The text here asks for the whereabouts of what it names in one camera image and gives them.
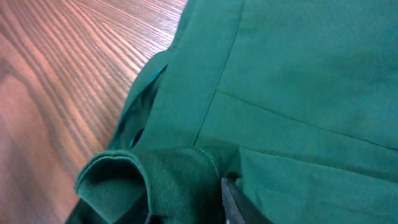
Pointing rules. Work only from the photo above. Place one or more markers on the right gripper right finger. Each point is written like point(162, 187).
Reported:
point(238, 209)

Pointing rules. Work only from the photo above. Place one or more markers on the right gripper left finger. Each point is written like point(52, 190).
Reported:
point(138, 213)

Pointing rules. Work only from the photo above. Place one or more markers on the dark green skirt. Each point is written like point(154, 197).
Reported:
point(294, 101)

